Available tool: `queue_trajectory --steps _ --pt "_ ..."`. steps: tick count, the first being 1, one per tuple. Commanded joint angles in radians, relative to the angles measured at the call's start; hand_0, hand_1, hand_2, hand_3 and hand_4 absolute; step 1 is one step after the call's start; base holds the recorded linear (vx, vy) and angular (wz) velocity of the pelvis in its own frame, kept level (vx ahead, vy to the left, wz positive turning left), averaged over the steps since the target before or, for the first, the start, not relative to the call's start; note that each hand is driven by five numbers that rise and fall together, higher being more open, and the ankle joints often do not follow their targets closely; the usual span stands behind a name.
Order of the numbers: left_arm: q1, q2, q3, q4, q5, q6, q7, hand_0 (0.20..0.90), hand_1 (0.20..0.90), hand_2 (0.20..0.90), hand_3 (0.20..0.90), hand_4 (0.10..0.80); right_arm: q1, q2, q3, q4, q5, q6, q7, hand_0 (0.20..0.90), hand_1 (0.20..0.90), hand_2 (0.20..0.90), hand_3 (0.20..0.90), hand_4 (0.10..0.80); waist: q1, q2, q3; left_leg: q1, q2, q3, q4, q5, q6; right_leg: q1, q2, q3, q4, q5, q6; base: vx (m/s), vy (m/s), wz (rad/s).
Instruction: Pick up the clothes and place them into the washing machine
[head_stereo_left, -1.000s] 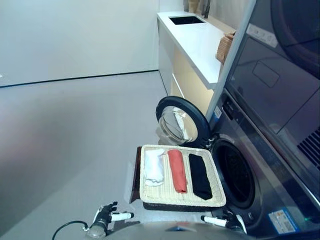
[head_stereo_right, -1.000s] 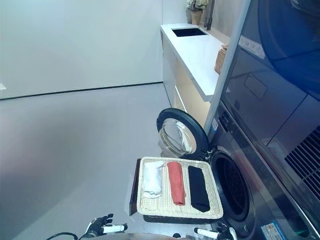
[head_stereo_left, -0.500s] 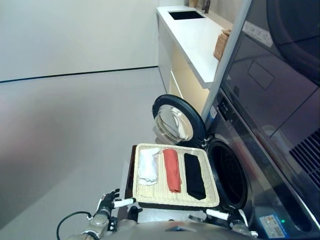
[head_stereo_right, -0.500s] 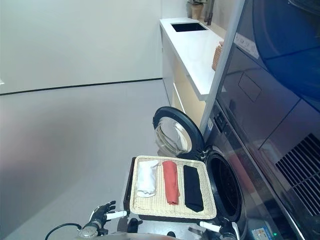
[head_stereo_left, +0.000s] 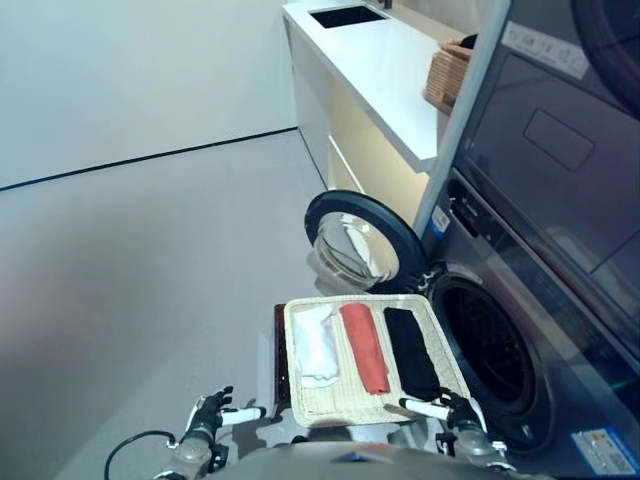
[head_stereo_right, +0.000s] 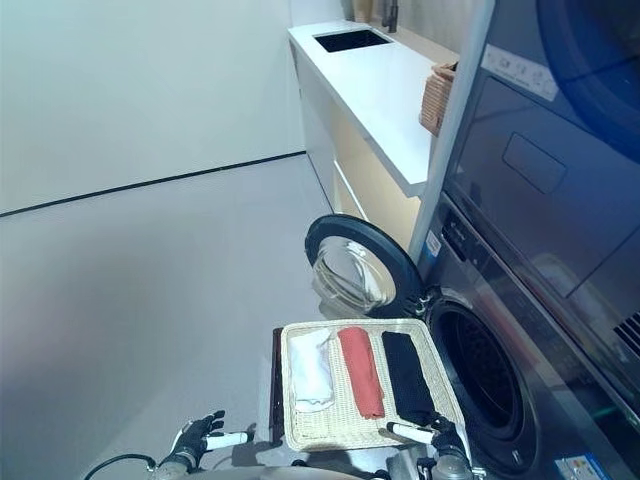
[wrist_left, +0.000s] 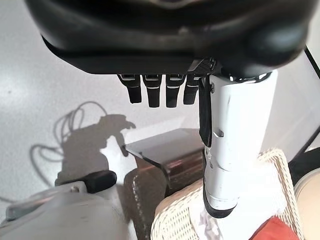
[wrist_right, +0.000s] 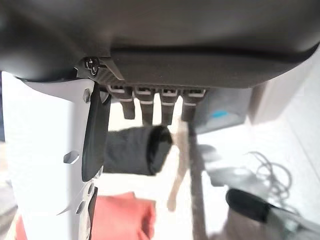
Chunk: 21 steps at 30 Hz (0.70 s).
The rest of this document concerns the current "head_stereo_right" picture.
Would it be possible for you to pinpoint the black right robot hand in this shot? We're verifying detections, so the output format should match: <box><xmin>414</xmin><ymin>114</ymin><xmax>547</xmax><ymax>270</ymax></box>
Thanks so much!
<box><xmin>386</xmin><ymin>417</ymin><xmax>472</xmax><ymax>458</ymax></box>

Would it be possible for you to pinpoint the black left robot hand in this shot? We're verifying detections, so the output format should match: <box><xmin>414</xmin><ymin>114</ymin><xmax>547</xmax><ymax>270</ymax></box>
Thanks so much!
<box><xmin>167</xmin><ymin>409</ymin><xmax>249</xmax><ymax>464</ymax></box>

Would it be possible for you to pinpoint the black cloth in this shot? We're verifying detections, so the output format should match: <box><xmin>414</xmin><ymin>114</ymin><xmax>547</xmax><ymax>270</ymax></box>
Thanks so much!
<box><xmin>380</xmin><ymin>330</ymin><xmax>442</xmax><ymax>427</ymax></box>

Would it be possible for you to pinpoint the red cloth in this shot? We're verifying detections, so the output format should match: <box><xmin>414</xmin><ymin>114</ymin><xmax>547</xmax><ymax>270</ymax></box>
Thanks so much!
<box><xmin>336</xmin><ymin>325</ymin><xmax>387</xmax><ymax>421</ymax></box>

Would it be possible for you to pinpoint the white cloth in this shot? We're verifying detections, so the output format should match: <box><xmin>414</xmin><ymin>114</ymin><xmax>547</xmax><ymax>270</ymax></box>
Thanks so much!
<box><xmin>289</xmin><ymin>329</ymin><xmax>337</xmax><ymax>414</ymax></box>

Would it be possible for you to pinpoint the grey front-load washing machine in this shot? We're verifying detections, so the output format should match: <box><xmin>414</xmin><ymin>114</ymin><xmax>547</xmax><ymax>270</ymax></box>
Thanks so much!
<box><xmin>417</xmin><ymin>192</ymin><xmax>640</xmax><ymax>480</ymax></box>

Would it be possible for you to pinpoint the round washing machine door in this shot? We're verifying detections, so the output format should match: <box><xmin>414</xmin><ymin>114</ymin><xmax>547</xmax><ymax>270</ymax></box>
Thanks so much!
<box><xmin>304</xmin><ymin>213</ymin><xmax>427</xmax><ymax>322</ymax></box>

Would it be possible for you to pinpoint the dark brown stool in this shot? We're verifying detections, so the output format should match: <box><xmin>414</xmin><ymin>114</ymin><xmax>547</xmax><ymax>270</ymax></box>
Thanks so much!
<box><xmin>269</xmin><ymin>326</ymin><xmax>287</xmax><ymax>447</ymax></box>

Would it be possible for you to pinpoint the cream wicker tray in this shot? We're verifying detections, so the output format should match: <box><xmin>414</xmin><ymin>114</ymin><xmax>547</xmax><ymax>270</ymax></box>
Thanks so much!
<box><xmin>279</xmin><ymin>318</ymin><xmax>472</xmax><ymax>454</ymax></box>

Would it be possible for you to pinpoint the grey robot torso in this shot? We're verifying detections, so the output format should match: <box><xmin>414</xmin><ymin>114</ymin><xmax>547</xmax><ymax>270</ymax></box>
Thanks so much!
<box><xmin>184</xmin><ymin>463</ymin><xmax>401</xmax><ymax>480</ymax></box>

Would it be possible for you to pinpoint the grey stacked dryer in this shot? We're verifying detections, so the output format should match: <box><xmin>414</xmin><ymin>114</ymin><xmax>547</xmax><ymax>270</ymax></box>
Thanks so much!
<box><xmin>442</xmin><ymin>0</ymin><xmax>640</xmax><ymax>307</ymax></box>

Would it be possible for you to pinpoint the white cabinet side panel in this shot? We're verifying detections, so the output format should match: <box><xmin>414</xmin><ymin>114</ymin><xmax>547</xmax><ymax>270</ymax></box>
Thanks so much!
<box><xmin>406</xmin><ymin>0</ymin><xmax>489</xmax><ymax>257</ymax></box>

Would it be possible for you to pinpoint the brown woven basket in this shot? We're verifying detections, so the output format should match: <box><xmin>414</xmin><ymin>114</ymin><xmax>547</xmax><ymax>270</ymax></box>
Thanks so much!
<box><xmin>418</xmin><ymin>60</ymin><xmax>461</xmax><ymax>138</ymax></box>

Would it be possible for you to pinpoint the white counter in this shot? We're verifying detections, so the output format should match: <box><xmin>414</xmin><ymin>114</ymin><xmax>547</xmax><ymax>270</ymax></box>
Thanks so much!
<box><xmin>286</xmin><ymin>23</ymin><xmax>462</xmax><ymax>252</ymax></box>

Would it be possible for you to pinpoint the black sink basin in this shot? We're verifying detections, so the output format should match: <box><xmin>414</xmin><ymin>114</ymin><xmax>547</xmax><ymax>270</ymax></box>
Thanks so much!
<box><xmin>312</xmin><ymin>29</ymin><xmax>394</xmax><ymax>54</ymax></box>

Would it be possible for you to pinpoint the dark faucet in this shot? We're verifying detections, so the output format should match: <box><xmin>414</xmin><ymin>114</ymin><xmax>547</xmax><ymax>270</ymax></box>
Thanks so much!
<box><xmin>381</xmin><ymin>0</ymin><xmax>402</xmax><ymax>34</ymax></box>

